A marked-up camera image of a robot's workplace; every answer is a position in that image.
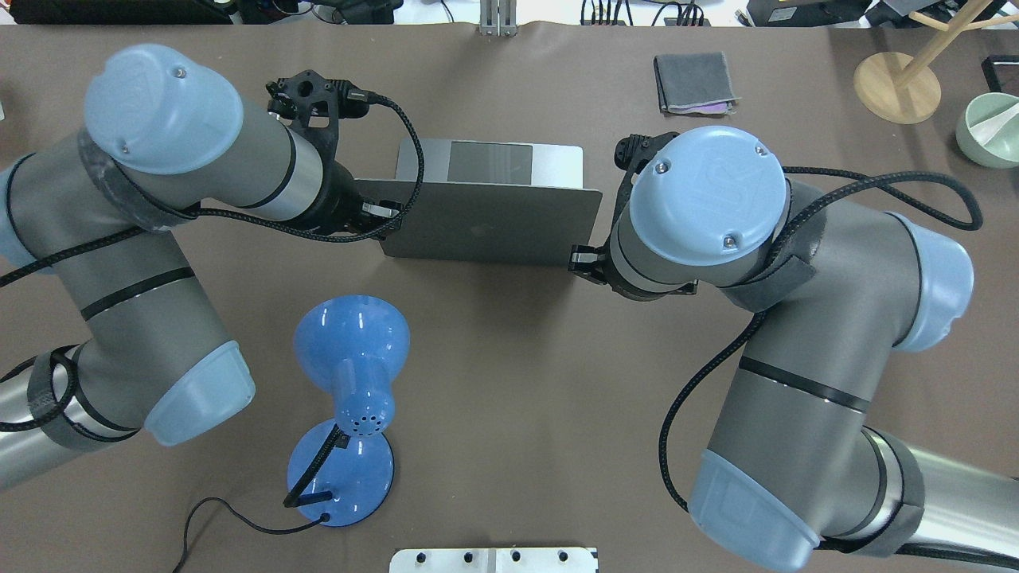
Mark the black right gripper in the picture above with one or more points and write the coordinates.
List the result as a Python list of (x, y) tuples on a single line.
[(583, 262)]

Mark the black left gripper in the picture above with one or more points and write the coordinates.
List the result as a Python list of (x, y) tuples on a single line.
[(337, 199)]

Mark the grey laptop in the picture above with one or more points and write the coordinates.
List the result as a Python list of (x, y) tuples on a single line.
[(521, 203)]

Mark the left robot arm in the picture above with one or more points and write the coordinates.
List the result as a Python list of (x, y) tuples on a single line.
[(165, 141)]

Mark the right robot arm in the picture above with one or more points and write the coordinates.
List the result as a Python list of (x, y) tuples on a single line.
[(766, 447)]

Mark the grey folded cloth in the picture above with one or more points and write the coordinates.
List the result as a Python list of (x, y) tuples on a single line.
[(694, 83)]

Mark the blue desk lamp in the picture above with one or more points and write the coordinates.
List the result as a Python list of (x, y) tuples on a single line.
[(352, 347)]

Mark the wooden stand with round base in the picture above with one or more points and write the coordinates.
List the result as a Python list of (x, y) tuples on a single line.
[(901, 88)]

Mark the green bowl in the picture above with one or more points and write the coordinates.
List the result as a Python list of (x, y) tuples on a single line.
[(987, 131)]

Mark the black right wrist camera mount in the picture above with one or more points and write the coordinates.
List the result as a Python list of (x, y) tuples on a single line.
[(632, 154)]

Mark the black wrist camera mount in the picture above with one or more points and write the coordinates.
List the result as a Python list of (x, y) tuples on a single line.
[(314, 105), (632, 154)]

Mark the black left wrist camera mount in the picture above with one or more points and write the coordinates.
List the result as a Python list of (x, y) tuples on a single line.
[(314, 105)]

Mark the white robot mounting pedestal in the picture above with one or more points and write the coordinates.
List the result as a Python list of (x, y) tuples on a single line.
[(507, 559)]

